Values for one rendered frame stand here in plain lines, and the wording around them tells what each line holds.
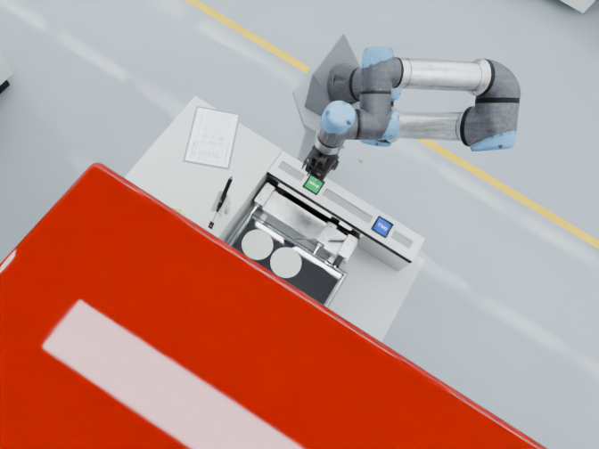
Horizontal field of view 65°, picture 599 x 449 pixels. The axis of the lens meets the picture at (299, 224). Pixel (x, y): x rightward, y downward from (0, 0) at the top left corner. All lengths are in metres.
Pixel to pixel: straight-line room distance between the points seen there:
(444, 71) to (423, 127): 0.28
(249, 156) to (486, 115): 0.72
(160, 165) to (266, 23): 1.80
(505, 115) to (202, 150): 0.90
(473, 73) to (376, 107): 0.30
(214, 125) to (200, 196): 0.26
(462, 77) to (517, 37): 2.38
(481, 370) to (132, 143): 2.17
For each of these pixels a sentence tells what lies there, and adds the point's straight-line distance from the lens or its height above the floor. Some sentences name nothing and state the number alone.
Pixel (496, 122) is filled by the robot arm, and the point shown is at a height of 1.32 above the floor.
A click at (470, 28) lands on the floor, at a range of 3.58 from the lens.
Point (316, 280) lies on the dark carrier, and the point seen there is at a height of 0.90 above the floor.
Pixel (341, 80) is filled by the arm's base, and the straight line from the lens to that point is 1.72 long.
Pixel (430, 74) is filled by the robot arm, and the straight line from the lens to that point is 1.27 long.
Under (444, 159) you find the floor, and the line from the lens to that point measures 2.92.
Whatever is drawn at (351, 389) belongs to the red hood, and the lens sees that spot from 0.55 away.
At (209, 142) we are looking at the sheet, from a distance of 1.58.
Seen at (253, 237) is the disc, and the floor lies 0.90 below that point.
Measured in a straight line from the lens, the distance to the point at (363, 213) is 1.55.
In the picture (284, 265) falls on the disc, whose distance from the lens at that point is 1.51.
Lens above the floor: 2.35
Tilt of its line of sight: 69 degrees down
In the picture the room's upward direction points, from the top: 22 degrees clockwise
